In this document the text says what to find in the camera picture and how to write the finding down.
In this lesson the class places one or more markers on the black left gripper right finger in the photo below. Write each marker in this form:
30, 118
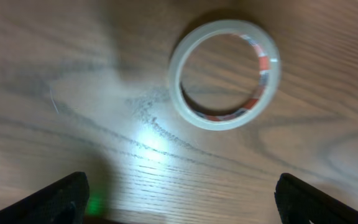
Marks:
300, 203

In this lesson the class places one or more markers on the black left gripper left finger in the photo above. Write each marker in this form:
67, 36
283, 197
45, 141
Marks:
62, 202

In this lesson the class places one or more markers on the clear adhesive tape roll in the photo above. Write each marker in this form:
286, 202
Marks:
270, 70

